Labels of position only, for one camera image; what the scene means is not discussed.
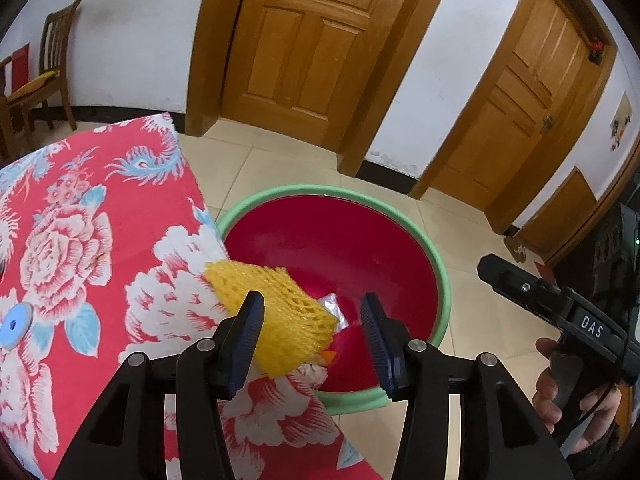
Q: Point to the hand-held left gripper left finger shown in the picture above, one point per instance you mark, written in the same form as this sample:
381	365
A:
245	340

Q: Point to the yellow seat cushion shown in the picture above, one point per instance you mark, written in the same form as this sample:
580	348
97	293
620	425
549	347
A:
30	84

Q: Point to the clear plastic bag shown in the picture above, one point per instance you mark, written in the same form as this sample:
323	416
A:
334	307

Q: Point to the wooden chair with cushion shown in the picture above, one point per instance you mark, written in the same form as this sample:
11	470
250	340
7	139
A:
57	20

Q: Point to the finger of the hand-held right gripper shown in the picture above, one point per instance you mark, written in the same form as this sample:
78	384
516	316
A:
520	287

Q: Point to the red basin with green rim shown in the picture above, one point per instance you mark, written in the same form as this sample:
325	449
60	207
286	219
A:
325	240

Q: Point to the red floral tablecloth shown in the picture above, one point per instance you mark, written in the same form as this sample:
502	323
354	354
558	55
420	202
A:
75	240

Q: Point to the orange wrapper piece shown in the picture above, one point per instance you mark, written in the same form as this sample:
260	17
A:
328	357

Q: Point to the wooden door frame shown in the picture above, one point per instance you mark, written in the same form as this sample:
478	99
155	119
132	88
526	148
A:
460	125
210	60

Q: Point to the person's right hand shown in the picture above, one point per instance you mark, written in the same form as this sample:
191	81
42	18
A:
545	390

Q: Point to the wall sticker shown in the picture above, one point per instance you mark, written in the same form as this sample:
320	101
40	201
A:
621	120

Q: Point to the wooden panel door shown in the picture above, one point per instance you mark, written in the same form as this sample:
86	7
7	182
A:
310	60
520	110

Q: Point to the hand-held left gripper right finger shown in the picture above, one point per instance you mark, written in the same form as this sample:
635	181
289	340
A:
380	345

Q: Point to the small yellow foam net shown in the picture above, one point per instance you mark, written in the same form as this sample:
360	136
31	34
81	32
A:
280	305

